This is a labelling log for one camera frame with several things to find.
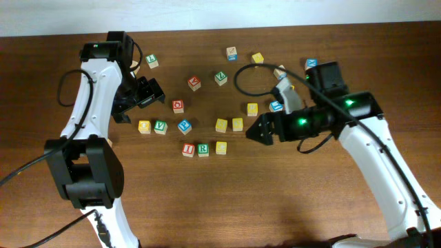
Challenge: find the wooden block blue side right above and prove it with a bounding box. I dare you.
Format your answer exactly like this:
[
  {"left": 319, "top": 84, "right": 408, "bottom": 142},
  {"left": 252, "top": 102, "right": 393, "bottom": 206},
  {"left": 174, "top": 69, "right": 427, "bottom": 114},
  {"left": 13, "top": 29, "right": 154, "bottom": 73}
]
[{"left": 274, "top": 65, "right": 287, "bottom": 81}]

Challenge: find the red letter A block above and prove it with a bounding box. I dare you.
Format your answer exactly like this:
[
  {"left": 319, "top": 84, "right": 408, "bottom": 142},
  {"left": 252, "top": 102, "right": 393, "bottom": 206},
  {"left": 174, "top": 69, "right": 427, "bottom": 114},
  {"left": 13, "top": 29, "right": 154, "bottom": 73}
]
[{"left": 187, "top": 76, "right": 201, "bottom": 91}]

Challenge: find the green letter V block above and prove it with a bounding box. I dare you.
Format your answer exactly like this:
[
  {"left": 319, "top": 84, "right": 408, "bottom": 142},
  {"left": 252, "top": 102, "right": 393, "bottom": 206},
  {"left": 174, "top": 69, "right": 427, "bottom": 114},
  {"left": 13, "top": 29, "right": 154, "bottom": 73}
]
[{"left": 154, "top": 120, "right": 168, "bottom": 135}]

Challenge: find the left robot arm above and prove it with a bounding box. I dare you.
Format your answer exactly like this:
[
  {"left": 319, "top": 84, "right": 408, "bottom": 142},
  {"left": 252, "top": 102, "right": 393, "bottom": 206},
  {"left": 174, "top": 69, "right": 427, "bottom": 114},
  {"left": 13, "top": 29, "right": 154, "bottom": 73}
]
[{"left": 44, "top": 31, "right": 165, "bottom": 247}]

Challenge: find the wooden block blue side top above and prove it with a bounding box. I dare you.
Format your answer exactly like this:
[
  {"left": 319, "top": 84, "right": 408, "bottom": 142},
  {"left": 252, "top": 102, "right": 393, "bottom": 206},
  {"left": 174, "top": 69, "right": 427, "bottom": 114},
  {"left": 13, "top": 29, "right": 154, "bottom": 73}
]
[{"left": 226, "top": 47, "right": 238, "bottom": 61}]

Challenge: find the wooden block blue side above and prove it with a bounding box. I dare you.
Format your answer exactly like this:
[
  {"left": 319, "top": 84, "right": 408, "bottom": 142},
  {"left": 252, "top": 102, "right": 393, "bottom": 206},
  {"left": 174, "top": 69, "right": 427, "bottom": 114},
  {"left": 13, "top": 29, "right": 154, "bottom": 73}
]
[
  {"left": 226, "top": 47, "right": 238, "bottom": 61},
  {"left": 274, "top": 65, "right": 287, "bottom": 81}
]

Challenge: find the red letter I block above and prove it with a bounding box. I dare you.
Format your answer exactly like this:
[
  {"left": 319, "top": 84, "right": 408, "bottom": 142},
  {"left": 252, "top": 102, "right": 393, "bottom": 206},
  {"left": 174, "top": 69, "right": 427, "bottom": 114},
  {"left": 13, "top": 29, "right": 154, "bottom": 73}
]
[{"left": 182, "top": 143, "right": 195, "bottom": 157}]

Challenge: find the yellow letter s block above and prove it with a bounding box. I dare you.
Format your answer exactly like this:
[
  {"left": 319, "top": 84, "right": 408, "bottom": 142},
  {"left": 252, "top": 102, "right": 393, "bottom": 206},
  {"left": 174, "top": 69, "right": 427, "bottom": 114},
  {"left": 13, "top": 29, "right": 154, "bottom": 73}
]
[
  {"left": 232, "top": 118, "right": 243, "bottom": 132},
  {"left": 215, "top": 118, "right": 228, "bottom": 133}
]

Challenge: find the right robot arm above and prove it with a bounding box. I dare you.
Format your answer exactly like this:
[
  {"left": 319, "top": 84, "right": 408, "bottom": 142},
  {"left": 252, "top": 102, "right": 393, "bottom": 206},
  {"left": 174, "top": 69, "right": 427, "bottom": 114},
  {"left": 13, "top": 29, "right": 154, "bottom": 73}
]
[{"left": 245, "top": 62, "right": 440, "bottom": 247}]

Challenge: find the red letter O block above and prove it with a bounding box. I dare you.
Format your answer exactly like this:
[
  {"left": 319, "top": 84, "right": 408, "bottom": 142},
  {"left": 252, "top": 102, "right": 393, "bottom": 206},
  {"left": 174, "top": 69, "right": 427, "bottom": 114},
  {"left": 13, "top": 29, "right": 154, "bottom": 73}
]
[{"left": 172, "top": 100, "right": 184, "bottom": 114}]

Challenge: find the green letter Z block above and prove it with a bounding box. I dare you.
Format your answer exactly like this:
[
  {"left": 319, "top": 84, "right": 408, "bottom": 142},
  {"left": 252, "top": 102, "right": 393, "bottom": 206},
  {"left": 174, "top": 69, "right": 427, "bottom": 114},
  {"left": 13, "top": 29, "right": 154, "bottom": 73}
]
[{"left": 214, "top": 71, "right": 227, "bottom": 86}]

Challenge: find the yellow letter O block centre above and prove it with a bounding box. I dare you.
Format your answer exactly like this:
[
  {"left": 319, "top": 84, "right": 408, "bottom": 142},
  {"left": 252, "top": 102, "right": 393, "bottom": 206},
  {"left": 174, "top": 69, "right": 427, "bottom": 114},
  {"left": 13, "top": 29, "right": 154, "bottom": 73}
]
[{"left": 138, "top": 121, "right": 152, "bottom": 134}]

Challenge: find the yellow letter S block right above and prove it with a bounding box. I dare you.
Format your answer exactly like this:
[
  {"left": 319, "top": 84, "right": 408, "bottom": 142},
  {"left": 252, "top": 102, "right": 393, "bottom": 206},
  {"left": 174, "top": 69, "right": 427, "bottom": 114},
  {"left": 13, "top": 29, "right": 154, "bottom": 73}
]
[{"left": 232, "top": 118, "right": 243, "bottom": 132}]

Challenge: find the yellow block centre right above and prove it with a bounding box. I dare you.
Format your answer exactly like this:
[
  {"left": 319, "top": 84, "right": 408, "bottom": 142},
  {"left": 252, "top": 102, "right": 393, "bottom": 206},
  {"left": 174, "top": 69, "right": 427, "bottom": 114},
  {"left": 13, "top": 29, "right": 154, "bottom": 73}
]
[{"left": 247, "top": 103, "right": 258, "bottom": 116}]

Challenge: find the green letter R block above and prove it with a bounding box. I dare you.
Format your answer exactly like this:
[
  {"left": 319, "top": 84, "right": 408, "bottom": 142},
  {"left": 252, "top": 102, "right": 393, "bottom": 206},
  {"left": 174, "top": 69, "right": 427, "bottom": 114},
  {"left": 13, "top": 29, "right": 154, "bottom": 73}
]
[{"left": 198, "top": 143, "right": 209, "bottom": 157}]

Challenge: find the yellow letter C block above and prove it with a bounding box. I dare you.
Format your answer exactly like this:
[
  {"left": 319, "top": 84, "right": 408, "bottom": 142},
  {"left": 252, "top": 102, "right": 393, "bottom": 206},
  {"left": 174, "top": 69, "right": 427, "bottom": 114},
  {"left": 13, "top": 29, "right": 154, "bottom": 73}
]
[{"left": 216, "top": 141, "right": 227, "bottom": 155}]

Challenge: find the yellow block upper right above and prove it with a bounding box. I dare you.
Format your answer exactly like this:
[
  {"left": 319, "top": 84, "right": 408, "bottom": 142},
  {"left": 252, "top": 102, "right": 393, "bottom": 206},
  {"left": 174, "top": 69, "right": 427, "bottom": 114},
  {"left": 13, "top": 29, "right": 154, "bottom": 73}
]
[{"left": 252, "top": 52, "right": 264, "bottom": 64}]

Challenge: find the blue letter P block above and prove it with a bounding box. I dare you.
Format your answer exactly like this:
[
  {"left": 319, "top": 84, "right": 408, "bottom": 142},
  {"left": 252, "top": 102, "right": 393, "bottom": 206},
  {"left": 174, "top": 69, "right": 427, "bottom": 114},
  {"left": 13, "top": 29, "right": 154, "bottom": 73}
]
[{"left": 178, "top": 119, "right": 192, "bottom": 135}]

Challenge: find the blue letter E block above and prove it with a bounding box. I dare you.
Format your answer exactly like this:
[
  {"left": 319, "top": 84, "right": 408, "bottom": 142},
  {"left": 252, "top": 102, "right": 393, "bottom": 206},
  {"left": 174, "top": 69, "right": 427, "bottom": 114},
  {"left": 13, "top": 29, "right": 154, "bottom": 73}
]
[{"left": 269, "top": 101, "right": 284, "bottom": 112}]

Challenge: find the yellow letter S block left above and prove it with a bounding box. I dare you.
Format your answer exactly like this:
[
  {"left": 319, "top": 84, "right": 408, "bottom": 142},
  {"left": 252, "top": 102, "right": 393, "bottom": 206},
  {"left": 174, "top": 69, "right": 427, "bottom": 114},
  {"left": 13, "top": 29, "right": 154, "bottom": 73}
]
[{"left": 215, "top": 118, "right": 228, "bottom": 133}]

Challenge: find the blue letter K block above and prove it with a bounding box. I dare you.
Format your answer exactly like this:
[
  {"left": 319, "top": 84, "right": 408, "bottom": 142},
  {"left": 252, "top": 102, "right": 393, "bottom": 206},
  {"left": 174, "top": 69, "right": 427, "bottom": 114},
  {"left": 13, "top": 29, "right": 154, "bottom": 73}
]
[{"left": 305, "top": 59, "right": 318, "bottom": 70}]

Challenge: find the plain wooden block yellow side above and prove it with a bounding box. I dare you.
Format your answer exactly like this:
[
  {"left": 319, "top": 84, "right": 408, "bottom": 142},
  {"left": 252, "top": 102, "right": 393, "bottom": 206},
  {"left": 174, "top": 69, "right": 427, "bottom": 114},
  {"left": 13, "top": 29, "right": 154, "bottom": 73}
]
[{"left": 130, "top": 61, "right": 140, "bottom": 74}]

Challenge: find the green letter L block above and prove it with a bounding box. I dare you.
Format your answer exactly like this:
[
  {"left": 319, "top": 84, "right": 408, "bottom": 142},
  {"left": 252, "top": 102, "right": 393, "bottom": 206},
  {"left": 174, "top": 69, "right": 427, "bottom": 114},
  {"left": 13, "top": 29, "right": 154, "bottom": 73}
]
[{"left": 145, "top": 54, "right": 159, "bottom": 69}]

